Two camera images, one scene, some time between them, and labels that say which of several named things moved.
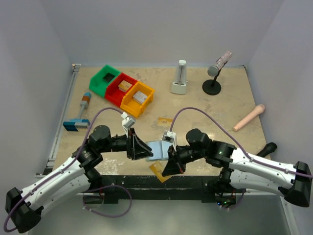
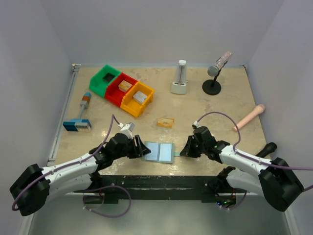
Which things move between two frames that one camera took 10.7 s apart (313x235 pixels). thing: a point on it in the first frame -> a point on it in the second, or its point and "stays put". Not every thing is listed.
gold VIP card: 157,168 -> 165,122
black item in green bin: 108,77 stays put
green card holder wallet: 159,149 stays put
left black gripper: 132,144 stays put
